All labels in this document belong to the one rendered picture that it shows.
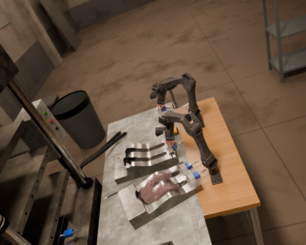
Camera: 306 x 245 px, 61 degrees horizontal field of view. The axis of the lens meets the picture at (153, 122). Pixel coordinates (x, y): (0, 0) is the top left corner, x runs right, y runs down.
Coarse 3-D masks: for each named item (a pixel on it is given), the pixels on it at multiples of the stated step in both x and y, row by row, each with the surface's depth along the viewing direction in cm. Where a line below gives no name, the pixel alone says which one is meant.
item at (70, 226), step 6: (60, 222) 169; (66, 222) 172; (60, 228) 165; (66, 228) 170; (60, 234) 162; (66, 234) 168; (54, 240) 159; (60, 240) 160; (66, 240) 166; (72, 240) 172
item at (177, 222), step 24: (120, 120) 273; (144, 120) 257; (120, 144) 240; (120, 216) 176; (168, 216) 164; (192, 216) 158; (120, 240) 162; (144, 240) 157; (168, 240) 151; (192, 240) 146
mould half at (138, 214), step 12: (168, 180) 176; (180, 180) 175; (120, 192) 178; (132, 192) 174; (168, 192) 166; (180, 192) 166; (192, 192) 168; (132, 204) 167; (144, 204) 168; (156, 204) 164; (168, 204) 164; (132, 216) 159; (144, 216) 161; (156, 216) 166
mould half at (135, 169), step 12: (132, 144) 211; (144, 144) 212; (156, 144) 208; (120, 156) 217; (132, 156) 200; (144, 156) 201; (168, 156) 192; (120, 168) 205; (132, 168) 192; (144, 168) 193; (156, 168) 194; (168, 168) 195; (120, 180) 198
